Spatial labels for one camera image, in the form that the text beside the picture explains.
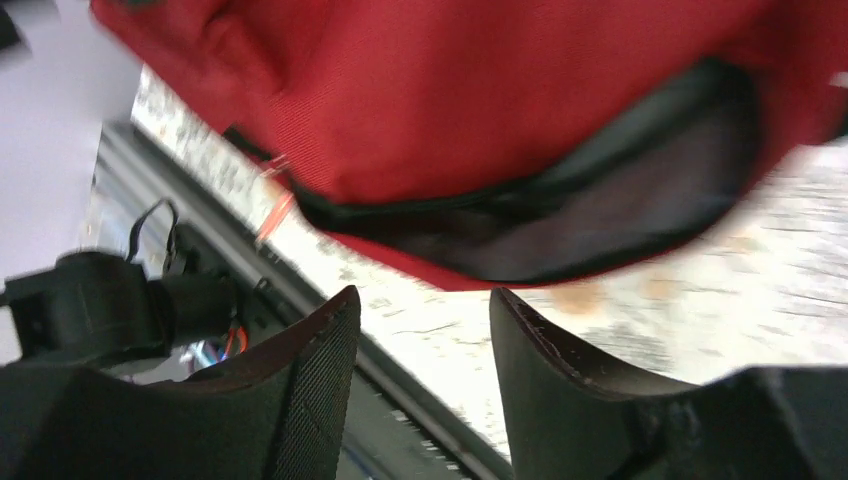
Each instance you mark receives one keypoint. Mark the floral table mat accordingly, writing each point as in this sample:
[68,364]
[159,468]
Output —
[769,286]

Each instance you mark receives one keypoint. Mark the orange pen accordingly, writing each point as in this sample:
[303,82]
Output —
[283,199]

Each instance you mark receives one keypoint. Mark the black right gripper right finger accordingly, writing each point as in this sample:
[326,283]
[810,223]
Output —
[574,411]

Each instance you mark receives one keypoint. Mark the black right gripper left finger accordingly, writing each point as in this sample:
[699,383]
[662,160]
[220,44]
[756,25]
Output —
[276,411]

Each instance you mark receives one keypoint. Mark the red student backpack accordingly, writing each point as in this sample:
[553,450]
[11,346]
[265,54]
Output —
[517,143]

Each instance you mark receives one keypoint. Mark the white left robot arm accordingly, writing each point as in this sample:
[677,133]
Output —
[98,309]

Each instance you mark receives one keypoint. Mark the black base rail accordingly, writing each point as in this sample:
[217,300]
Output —
[395,428]

